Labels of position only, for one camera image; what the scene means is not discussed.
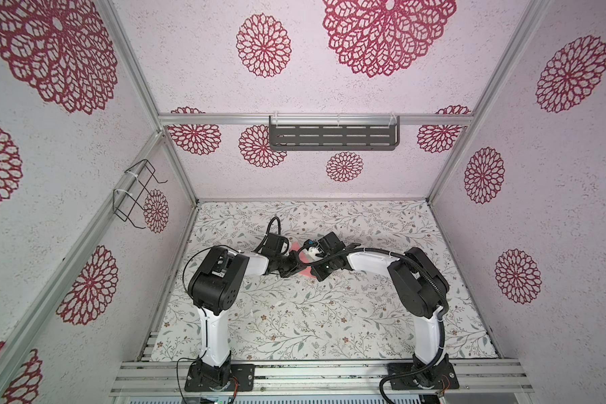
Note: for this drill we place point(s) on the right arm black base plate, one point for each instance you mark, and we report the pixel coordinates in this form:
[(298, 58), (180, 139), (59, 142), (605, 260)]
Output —
[(441, 377)]

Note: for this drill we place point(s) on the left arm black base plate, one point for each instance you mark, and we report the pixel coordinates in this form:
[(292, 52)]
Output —
[(228, 378)]

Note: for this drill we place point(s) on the dark grey slotted wall shelf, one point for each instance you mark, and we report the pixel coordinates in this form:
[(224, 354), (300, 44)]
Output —
[(300, 137)]

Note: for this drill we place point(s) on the aluminium front rail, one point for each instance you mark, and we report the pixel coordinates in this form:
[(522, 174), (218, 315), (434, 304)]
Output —
[(317, 377)]

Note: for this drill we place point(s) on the pink square paper sheet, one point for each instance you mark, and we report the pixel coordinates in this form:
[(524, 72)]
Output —
[(303, 266)]

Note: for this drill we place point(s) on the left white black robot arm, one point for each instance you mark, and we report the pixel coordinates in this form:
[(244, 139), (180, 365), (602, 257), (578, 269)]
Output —
[(214, 289)]

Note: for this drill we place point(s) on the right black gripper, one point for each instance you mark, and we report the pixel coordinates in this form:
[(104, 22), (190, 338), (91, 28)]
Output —
[(316, 271)]

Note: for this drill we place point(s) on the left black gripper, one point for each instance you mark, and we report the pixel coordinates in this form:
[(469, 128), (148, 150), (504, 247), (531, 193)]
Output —
[(297, 265)]

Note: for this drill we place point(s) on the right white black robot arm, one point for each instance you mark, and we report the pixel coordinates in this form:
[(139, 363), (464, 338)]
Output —
[(420, 287)]

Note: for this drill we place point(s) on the black wire wall rack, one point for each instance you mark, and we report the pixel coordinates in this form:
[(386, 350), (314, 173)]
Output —
[(128, 198)]

